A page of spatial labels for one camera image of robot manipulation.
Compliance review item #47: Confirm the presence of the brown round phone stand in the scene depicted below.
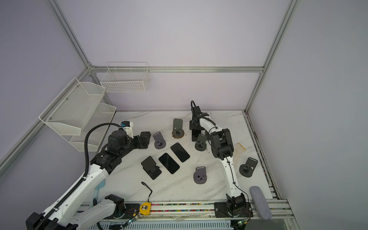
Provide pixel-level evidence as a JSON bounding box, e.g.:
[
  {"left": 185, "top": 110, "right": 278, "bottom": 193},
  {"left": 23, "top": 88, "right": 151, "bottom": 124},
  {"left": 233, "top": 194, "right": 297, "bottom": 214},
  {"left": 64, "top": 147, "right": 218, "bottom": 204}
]
[{"left": 172, "top": 118, "right": 185, "bottom": 139}]

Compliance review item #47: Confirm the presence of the white wire basket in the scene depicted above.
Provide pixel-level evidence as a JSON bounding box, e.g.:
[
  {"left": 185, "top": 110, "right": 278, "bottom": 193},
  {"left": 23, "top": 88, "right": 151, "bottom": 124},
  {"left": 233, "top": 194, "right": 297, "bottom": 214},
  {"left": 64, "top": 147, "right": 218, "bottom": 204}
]
[{"left": 100, "top": 62, "right": 150, "bottom": 93}]

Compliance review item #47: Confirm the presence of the grey round stand back left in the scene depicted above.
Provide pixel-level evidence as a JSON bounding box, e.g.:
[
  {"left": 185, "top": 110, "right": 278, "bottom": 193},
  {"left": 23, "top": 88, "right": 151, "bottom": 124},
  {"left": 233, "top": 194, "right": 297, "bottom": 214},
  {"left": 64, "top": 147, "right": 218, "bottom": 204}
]
[{"left": 153, "top": 132, "right": 166, "bottom": 150}]

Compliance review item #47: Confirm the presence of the yellow tape measure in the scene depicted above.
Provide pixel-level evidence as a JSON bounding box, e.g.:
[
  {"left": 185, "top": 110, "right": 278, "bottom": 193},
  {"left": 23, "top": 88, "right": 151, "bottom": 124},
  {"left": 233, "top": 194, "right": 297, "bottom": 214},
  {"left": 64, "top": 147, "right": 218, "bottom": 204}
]
[{"left": 140, "top": 182, "right": 152, "bottom": 216}]

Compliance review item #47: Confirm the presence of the grey stand centre right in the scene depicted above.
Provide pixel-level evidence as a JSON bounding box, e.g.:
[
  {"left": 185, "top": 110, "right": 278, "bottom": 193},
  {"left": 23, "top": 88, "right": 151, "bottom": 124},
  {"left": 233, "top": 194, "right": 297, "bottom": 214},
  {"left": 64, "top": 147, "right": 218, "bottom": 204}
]
[{"left": 195, "top": 134, "right": 207, "bottom": 151}]

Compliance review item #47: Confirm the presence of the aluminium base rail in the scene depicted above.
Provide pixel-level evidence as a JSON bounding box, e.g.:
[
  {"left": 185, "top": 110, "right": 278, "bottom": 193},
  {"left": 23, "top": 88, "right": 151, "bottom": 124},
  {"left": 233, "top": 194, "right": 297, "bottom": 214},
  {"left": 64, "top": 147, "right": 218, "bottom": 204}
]
[{"left": 56, "top": 199, "right": 295, "bottom": 223}]

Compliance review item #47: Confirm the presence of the grey oval pad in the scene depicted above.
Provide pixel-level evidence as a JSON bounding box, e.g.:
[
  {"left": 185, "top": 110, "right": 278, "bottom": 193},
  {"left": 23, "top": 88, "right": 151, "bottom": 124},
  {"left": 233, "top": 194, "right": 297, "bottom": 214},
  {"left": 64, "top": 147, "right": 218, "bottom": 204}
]
[{"left": 250, "top": 186, "right": 272, "bottom": 220}]

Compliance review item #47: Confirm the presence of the white mesh two-tier shelf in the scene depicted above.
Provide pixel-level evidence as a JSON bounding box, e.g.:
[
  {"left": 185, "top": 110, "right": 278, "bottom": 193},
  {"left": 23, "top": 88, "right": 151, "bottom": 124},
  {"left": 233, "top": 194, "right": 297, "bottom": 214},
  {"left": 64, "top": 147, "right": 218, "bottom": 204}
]
[{"left": 39, "top": 78, "right": 116, "bottom": 152}]

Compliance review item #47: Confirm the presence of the black phone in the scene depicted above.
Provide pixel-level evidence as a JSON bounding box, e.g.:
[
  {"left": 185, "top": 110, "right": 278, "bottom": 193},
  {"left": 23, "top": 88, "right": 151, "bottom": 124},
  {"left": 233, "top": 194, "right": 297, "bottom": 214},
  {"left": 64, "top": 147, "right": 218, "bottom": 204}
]
[
  {"left": 192, "top": 129, "right": 201, "bottom": 142},
  {"left": 140, "top": 131, "right": 151, "bottom": 149},
  {"left": 170, "top": 143, "right": 190, "bottom": 163},
  {"left": 159, "top": 153, "right": 180, "bottom": 174}
]

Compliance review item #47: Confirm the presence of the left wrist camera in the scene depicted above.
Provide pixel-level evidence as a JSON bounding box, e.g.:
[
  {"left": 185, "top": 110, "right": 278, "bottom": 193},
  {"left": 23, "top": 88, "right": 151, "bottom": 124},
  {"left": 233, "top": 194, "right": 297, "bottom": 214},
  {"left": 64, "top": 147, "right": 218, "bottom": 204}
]
[{"left": 120, "top": 121, "right": 133, "bottom": 138}]

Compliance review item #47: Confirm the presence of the white work glove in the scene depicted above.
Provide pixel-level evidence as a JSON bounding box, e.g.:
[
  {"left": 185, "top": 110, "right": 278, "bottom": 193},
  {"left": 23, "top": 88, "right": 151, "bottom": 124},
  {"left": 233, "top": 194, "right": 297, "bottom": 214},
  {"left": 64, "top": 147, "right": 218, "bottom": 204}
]
[{"left": 233, "top": 143, "right": 246, "bottom": 158}]

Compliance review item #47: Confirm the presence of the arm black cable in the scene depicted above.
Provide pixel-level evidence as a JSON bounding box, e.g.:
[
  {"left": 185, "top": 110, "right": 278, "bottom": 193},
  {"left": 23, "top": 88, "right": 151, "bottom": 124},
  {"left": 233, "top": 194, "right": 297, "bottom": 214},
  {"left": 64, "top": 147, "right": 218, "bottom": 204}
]
[
  {"left": 190, "top": 100, "right": 251, "bottom": 208},
  {"left": 31, "top": 123, "right": 123, "bottom": 230}
]

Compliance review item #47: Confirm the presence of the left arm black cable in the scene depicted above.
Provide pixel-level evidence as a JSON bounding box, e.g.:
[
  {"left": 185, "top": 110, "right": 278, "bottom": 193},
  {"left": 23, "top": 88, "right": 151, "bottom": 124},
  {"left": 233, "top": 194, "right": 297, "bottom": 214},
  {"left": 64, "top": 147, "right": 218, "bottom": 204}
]
[{"left": 31, "top": 123, "right": 123, "bottom": 230}]

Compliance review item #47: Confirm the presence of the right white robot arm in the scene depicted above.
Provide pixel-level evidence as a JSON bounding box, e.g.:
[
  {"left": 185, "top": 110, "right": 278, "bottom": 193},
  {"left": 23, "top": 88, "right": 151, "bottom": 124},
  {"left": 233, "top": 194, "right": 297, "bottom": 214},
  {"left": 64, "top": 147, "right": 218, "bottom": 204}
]
[{"left": 189, "top": 101, "right": 253, "bottom": 219}]

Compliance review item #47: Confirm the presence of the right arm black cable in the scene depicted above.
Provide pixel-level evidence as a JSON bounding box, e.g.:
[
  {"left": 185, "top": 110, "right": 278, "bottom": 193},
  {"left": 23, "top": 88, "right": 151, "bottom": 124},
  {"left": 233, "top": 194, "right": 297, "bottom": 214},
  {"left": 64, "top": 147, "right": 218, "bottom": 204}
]
[{"left": 190, "top": 100, "right": 251, "bottom": 208}]

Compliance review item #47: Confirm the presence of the grey stand front centre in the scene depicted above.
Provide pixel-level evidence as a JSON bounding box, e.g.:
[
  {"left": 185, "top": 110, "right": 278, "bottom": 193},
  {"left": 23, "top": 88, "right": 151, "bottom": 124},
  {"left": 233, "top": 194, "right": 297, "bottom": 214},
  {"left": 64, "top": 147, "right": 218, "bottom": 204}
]
[{"left": 193, "top": 166, "right": 207, "bottom": 185}]

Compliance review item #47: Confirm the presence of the black folding phone stand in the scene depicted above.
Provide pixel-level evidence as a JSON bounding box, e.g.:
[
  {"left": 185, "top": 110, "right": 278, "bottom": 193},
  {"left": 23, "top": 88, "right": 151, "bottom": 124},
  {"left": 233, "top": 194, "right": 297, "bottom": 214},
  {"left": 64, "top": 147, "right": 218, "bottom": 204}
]
[{"left": 141, "top": 156, "right": 162, "bottom": 180}]

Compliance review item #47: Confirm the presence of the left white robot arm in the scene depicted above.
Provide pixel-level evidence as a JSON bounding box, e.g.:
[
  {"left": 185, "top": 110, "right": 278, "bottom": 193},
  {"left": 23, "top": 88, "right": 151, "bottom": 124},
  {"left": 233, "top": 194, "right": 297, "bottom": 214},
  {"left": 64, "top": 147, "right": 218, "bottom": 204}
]
[{"left": 25, "top": 127, "right": 151, "bottom": 230}]

